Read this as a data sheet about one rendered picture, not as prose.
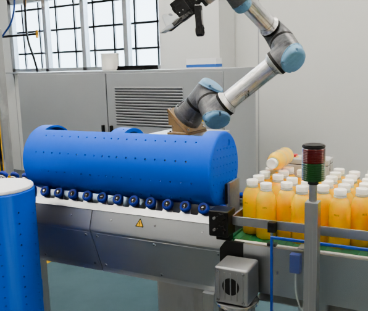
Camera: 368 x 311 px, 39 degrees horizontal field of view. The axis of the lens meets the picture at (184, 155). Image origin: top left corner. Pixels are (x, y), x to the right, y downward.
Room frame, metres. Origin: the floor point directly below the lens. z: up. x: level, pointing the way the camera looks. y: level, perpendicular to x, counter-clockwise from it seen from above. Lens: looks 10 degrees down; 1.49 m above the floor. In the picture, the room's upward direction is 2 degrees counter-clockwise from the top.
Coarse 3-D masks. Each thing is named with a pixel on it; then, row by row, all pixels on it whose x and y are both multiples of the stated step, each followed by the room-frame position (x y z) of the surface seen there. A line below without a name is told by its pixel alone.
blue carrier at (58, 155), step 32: (64, 128) 2.33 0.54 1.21; (128, 128) 2.08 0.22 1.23; (32, 160) 2.14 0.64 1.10; (64, 160) 2.07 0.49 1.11; (96, 160) 2.00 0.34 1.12; (128, 160) 1.93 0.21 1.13; (160, 160) 1.87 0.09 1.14; (192, 160) 1.81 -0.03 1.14; (224, 160) 1.90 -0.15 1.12; (96, 192) 2.07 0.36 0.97; (128, 192) 1.97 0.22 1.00; (160, 192) 1.89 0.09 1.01; (192, 192) 1.82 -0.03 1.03; (224, 192) 1.89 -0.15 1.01
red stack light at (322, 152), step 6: (306, 150) 1.37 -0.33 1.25; (312, 150) 1.36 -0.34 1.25; (318, 150) 1.36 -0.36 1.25; (324, 150) 1.37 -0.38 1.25; (306, 156) 1.37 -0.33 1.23; (312, 156) 1.36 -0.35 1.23; (318, 156) 1.36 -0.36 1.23; (324, 156) 1.37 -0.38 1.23; (306, 162) 1.37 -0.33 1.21; (312, 162) 1.36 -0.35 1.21; (318, 162) 1.36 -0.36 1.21; (324, 162) 1.37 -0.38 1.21
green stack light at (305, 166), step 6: (306, 168) 1.37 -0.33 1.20; (312, 168) 1.36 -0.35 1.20; (318, 168) 1.36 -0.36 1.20; (324, 168) 1.37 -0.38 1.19; (306, 174) 1.37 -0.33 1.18; (312, 174) 1.36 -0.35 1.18; (318, 174) 1.36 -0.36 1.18; (324, 174) 1.38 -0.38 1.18; (306, 180) 1.37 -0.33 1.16; (312, 180) 1.36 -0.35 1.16; (318, 180) 1.36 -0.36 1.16; (324, 180) 1.38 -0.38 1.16
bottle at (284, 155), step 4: (280, 148) 1.97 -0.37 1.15; (284, 148) 1.96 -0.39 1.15; (288, 148) 1.98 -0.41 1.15; (272, 152) 1.89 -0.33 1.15; (276, 152) 1.88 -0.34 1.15; (280, 152) 1.88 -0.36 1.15; (284, 152) 1.90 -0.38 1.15; (288, 152) 1.93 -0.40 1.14; (292, 152) 1.97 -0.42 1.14; (272, 156) 1.86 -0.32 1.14; (276, 156) 1.85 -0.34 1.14; (280, 156) 1.86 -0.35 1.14; (284, 156) 1.87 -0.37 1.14; (288, 156) 1.91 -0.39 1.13; (292, 156) 1.96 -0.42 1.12; (280, 160) 1.85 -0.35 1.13; (284, 160) 1.86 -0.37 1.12; (288, 160) 1.91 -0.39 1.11; (280, 164) 1.85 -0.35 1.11; (284, 164) 1.87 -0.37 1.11; (276, 168) 1.85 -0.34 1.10; (280, 168) 1.87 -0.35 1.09
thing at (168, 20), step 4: (164, 16) 1.97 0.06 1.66; (168, 16) 1.97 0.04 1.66; (172, 16) 1.98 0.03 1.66; (176, 16) 1.98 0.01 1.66; (164, 20) 1.96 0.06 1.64; (168, 20) 1.97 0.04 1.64; (172, 20) 1.97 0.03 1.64; (168, 24) 1.96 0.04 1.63; (172, 24) 1.96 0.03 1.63; (164, 28) 1.96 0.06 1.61; (168, 28) 1.96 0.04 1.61; (160, 32) 1.96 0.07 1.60; (164, 32) 1.96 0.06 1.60
